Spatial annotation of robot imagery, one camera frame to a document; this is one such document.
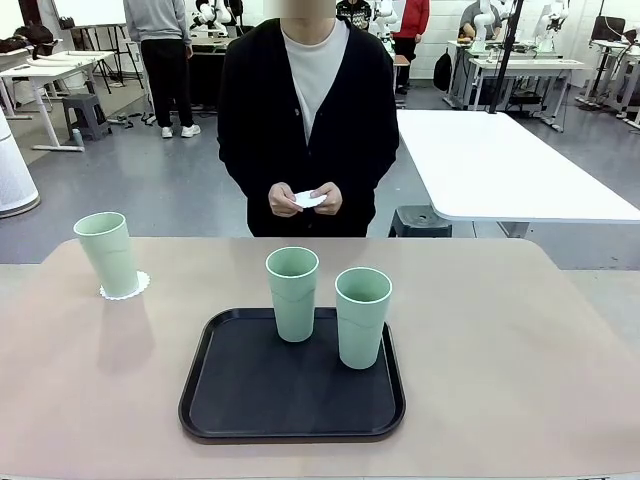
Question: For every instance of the person's right hand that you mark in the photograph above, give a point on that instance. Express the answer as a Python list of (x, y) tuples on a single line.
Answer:
[(282, 200)]

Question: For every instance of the person's left hand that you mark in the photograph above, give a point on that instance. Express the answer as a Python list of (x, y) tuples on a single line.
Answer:
[(332, 202)]

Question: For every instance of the white scalloped paper coaster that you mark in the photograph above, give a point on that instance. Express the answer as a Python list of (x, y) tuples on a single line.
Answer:
[(144, 283), (307, 200)]

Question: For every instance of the pale green plastic cup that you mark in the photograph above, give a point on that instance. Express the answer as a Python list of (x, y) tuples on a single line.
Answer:
[(292, 310), (362, 335), (110, 260)]

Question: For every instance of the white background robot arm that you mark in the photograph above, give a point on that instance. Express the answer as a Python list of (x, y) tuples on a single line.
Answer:
[(482, 22), (207, 12), (385, 17), (545, 30)]

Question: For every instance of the person in black cardigan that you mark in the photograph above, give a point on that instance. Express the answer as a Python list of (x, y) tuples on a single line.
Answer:
[(260, 125)]

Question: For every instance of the black plastic step stool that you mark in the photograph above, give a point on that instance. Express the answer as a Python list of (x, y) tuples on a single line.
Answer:
[(415, 225)]

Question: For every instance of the black backpack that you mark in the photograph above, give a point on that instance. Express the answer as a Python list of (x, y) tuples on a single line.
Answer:
[(442, 72)]

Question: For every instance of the person in grey hoodie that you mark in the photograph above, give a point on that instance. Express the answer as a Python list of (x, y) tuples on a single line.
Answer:
[(165, 75)]

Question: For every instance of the large white table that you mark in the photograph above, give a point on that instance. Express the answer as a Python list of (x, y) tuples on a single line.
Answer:
[(500, 160)]

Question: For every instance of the person in patterned sweater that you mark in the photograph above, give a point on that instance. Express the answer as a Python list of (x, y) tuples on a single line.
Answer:
[(352, 12)]

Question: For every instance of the black plastic serving tray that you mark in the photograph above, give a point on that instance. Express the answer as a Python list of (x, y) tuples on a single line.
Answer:
[(260, 390)]

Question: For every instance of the person in red top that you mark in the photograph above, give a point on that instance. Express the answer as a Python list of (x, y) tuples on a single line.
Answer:
[(416, 20)]

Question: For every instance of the small grey bottle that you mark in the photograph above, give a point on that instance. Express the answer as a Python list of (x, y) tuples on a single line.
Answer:
[(77, 137)]

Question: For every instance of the grey plastic step stool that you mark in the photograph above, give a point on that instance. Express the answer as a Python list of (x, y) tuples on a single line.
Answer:
[(85, 107)]

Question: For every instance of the black stand pole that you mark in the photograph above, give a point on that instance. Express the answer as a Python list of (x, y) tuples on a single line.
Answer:
[(505, 55)]

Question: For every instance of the seated person in grey shirt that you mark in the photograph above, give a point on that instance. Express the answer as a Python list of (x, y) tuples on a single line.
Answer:
[(470, 20)]

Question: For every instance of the white workbench desk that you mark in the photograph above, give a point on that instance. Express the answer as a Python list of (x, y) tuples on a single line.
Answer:
[(525, 64)]

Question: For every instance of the whiteboard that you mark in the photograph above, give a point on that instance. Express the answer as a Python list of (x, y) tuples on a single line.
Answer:
[(90, 12)]

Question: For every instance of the white cylindrical air purifier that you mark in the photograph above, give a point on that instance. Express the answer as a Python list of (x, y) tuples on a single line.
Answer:
[(15, 170)]

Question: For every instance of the black bag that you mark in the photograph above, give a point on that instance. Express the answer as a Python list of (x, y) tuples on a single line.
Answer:
[(32, 34)]

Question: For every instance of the black computer monitor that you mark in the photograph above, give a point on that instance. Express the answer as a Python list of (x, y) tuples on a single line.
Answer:
[(607, 27)]

